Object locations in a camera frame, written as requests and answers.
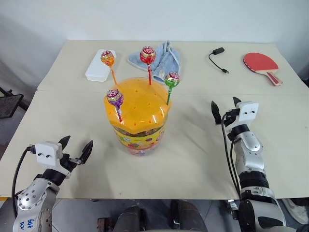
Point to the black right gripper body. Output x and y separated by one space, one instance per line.
232 120

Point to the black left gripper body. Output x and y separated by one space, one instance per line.
68 163

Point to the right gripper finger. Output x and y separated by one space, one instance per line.
216 113
235 101

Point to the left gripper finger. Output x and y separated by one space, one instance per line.
64 141
87 152

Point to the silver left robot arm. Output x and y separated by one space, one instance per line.
31 198

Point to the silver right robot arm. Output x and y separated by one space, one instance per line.
252 154

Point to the green lollipop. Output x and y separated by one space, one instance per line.
172 81

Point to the purple lollipop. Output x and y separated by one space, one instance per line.
115 97

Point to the orange-lidded lollipop jar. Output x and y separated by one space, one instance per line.
142 113

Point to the red lollipop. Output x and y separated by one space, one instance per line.
147 55

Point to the orange lollipop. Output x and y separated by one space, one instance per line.
107 59

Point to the red table tennis paddle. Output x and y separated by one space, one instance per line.
259 61

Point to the black metal stand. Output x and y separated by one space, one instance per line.
8 104

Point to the light blue towel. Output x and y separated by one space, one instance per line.
166 60

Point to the white plastic box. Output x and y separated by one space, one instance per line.
96 70

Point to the dark rounded shape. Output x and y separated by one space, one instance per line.
130 220

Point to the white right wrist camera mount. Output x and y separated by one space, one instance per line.
248 112

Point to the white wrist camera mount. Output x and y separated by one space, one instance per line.
47 154
248 112

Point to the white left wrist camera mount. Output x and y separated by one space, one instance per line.
47 154

